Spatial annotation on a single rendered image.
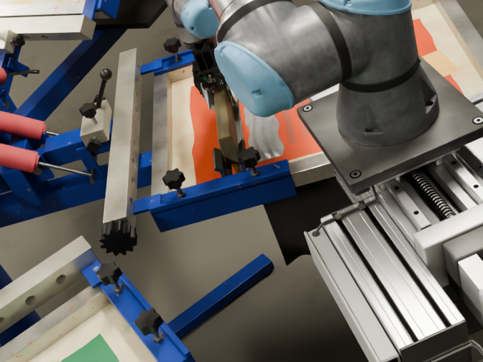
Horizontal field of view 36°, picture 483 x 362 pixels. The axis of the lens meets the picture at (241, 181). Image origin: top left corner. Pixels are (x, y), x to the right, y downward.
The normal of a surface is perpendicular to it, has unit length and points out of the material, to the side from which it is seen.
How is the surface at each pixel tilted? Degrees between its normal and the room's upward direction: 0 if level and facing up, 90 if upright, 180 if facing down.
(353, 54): 85
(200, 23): 90
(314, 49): 61
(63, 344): 0
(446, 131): 0
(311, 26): 31
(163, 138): 0
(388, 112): 72
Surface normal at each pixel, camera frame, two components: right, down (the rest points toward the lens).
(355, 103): -0.70, 0.38
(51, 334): 0.55, 0.41
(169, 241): -0.29, -0.73
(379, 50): 0.33, 0.64
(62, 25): -0.46, -0.25
